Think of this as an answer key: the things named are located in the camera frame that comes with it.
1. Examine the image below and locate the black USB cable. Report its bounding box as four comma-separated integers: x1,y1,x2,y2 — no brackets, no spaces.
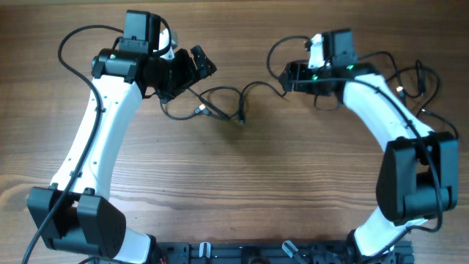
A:
357,51,459,140
237,81,287,125
159,86,243,122

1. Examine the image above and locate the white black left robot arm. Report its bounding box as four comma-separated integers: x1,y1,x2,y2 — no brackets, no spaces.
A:
27,10,216,263

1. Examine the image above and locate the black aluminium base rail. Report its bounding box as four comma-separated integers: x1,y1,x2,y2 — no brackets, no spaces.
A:
87,240,416,264

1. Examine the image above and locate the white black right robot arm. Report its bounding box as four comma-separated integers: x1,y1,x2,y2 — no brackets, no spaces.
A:
277,29,458,263

